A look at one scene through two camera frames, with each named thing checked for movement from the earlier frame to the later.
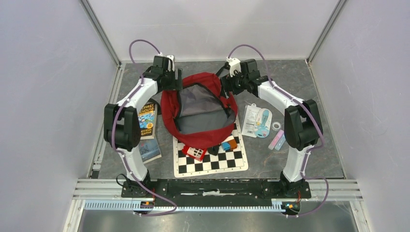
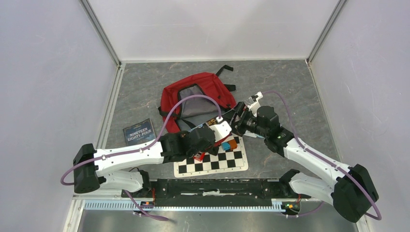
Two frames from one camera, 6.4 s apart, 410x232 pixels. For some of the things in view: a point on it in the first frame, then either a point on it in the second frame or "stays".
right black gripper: (226, 81) -> (242, 111)
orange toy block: (233, 144) stays
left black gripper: (176, 84) -> (212, 143)
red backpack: (198, 116) stays
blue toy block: (226, 146) stays
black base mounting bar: (216, 192) stays
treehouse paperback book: (147, 118) -> (212, 122)
